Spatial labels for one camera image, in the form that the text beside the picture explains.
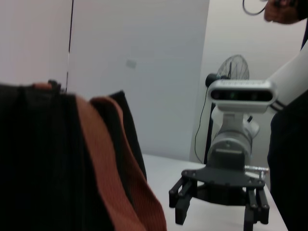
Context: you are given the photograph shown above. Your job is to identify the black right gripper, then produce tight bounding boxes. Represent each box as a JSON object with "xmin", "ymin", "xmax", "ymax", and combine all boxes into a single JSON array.
[{"xmin": 168, "ymin": 148, "xmax": 270, "ymax": 231}]

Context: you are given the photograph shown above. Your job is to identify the black food bag orange handles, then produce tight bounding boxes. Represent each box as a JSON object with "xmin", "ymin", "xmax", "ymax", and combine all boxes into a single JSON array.
[{"xmin": 0, "ymin": 80, "xmax": 168, "ymax": 231}]

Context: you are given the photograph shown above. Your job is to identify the black looped cable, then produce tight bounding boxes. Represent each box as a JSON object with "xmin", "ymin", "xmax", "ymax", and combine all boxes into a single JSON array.
[{"xmin": 242, "ymin": 0, "xmax": 268, "ymax": 16}]

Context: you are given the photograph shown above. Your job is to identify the white sleeved person forearm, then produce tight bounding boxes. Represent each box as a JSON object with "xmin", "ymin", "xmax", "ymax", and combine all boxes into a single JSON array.
[{"xmin": 267, "ymin": 48, "xmax": 308, "ymax": 113}]

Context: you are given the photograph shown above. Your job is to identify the person hand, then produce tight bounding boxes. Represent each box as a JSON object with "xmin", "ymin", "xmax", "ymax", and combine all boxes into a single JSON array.
[{"xmin": 263, "ymin": 0, "xmax": 308, "ymax": 25}]

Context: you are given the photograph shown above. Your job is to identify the white robot neck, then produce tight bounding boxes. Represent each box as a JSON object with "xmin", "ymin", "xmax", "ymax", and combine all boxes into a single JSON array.
[{"xmin": 211, "ymin": 105, "xmax": 261, "ymax": 140}]

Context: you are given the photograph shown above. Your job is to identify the right wrist cable with plug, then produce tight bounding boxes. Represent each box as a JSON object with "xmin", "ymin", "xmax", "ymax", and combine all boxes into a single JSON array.
[{"xmin": 244, "ymin": 165, "xmax": 270, "ymax": 180}]

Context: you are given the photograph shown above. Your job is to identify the thin black fan cable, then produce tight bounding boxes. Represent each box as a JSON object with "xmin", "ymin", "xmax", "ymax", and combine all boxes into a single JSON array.
[{"xmin": 194, "ymin": 90, "xmax": 209, "ymax": 164}]

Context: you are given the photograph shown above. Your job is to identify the silver head depth camera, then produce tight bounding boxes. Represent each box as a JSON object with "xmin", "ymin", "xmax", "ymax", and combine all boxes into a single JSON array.
[{"xmin": 207, "ymin": 79, "xmax": 278, "ymax": 114}]

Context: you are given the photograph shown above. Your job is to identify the black pedestal fan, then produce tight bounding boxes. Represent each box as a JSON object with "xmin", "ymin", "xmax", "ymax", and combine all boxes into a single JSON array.
[{"xmin": 204, "ymin": 54, "xmax": 250, "ymax": 164}]

